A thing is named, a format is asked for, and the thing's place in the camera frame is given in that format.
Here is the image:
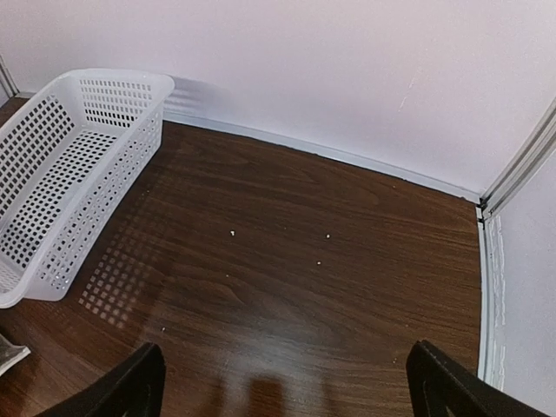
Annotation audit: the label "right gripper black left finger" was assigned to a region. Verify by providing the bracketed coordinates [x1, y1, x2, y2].
[40, 342, 166, 416]

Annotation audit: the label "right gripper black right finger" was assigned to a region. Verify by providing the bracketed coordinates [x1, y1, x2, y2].
[406, 341, 543, 416]

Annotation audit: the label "clear polka dot zip bag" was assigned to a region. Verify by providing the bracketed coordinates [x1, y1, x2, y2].
[0, 334, 30, 376]

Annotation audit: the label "white perforated plastic basket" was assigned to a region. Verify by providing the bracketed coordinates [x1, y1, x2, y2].
[1, 69, 175, 308]

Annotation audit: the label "aluminium frame post right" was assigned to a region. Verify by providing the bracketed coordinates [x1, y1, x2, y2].
[479, 100, 555, 220]

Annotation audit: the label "aluminium frame post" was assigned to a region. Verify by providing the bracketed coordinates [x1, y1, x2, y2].
[479, 100, 555, 220]
[0, 56, 19, 98]

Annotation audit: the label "aluminium frame post left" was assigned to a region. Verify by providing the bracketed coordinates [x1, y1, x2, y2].
[0, 56, 19, 98]

